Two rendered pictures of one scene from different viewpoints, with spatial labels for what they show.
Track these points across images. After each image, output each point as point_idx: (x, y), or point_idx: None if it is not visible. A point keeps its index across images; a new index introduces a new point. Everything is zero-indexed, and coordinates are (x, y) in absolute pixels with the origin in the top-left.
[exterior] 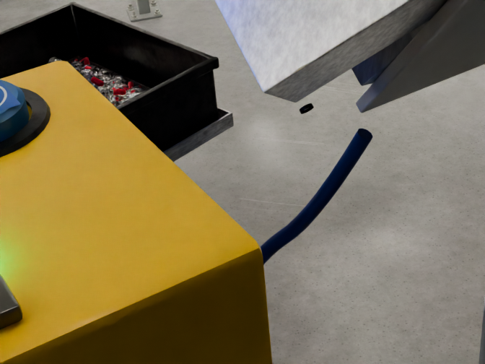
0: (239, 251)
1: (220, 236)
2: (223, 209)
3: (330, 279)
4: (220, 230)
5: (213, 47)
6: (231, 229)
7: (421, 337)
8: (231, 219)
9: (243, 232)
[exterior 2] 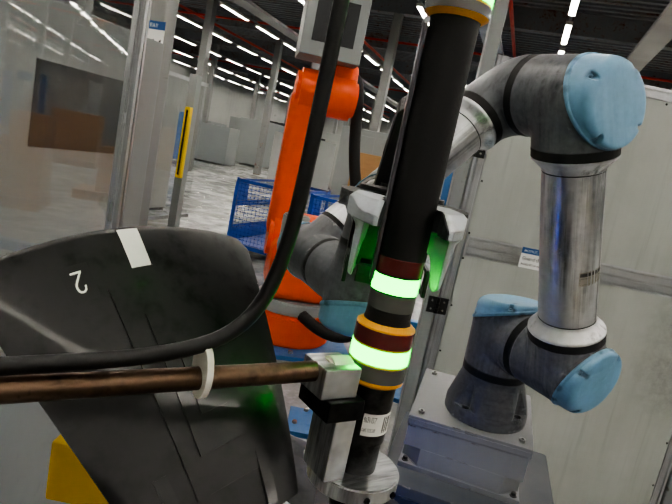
0: (55, 439)
1: (62, 439)
2: (68, 445)
3: None
4: (63, 440)
5: None
6: (61, 441)
7: None
8: (64, 444)
9: (58, 442)
